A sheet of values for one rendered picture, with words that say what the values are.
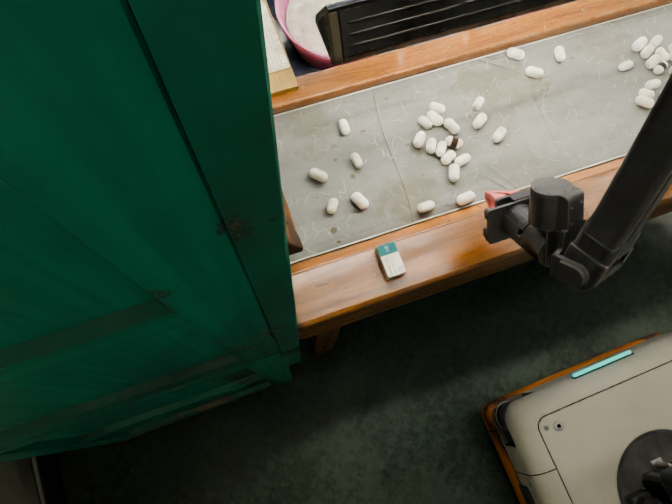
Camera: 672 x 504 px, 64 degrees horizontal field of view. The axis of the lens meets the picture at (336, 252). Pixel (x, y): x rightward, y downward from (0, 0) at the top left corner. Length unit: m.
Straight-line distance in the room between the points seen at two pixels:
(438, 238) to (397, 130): 0.24
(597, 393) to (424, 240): 0.77
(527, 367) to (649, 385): 0.35
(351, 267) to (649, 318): 1.29
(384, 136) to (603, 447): 0.97
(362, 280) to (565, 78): 0.62
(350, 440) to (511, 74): 1.10
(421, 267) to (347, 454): 0.85
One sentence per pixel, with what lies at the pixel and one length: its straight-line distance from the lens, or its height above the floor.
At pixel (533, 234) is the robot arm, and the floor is 0.94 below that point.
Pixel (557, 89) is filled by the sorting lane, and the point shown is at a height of 0.74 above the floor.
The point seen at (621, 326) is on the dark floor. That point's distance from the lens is 1.98.
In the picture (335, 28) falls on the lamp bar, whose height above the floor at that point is 1.09.
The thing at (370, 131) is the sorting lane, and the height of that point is 0.74.
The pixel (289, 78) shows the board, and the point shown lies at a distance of 1.10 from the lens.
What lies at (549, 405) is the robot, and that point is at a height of 0.28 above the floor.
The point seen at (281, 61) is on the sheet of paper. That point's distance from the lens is 1.12.
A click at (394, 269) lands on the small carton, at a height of 0.78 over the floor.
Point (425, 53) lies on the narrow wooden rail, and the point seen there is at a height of 0.76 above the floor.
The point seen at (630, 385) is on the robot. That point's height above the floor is 0.28.
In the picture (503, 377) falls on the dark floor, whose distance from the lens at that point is 1.79.
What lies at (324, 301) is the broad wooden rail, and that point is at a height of 0.76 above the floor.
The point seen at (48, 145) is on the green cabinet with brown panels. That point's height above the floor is 1.54.
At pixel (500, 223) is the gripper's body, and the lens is 0.91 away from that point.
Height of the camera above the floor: 1.68
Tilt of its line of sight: 73 degrees down
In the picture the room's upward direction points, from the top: 10 degrees clockwise
